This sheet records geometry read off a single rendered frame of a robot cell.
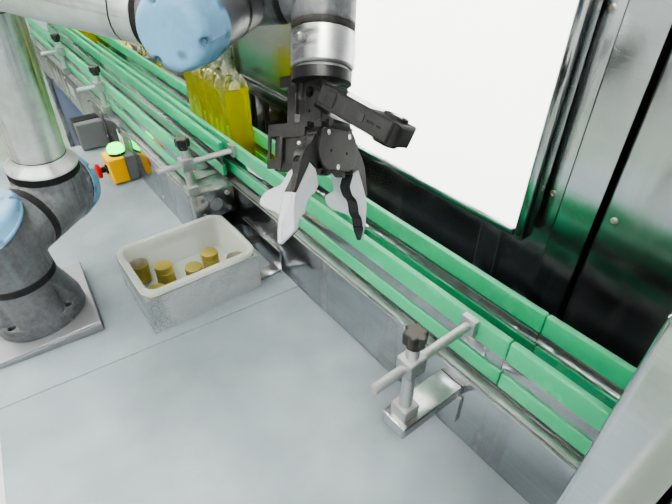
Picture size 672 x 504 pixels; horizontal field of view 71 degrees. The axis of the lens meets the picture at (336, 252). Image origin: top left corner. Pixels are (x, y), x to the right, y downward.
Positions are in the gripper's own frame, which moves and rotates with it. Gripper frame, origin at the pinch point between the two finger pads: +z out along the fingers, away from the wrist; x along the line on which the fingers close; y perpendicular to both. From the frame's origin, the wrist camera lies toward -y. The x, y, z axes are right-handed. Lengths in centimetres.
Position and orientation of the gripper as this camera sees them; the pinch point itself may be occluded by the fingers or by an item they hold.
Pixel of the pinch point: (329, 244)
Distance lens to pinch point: 56.1
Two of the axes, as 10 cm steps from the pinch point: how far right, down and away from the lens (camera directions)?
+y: -8.0, -0.9, 5.9
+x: -6.0, 0.5, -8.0
